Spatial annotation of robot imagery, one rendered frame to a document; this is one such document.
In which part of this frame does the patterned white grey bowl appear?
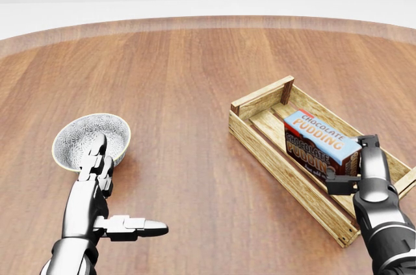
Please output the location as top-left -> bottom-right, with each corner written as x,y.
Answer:
51,112 -> 132,172

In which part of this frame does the chocolate pudding box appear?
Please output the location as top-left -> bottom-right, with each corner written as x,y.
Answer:
283,109 -> 363,183

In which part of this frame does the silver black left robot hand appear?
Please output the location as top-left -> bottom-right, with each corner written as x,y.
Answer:
61,133 -> 170,243

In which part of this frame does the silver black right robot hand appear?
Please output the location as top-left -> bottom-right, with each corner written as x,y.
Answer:
325,134 -> 408,229

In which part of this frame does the wooden slat tray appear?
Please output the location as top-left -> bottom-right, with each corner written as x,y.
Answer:
228,75 -> 416,249

